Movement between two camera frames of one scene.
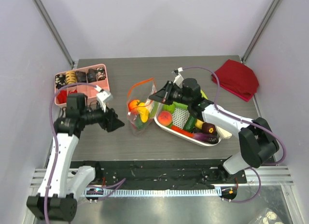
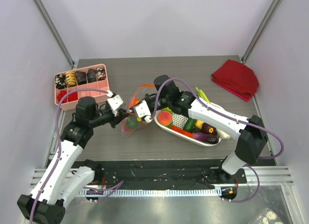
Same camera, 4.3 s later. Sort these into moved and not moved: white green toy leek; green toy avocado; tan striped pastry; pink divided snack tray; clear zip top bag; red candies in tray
Moved: clear zip top bag; green toy avocado
Not moved: pink divided snack tray; tan striped pastry; white green toy leek; red candies in tray
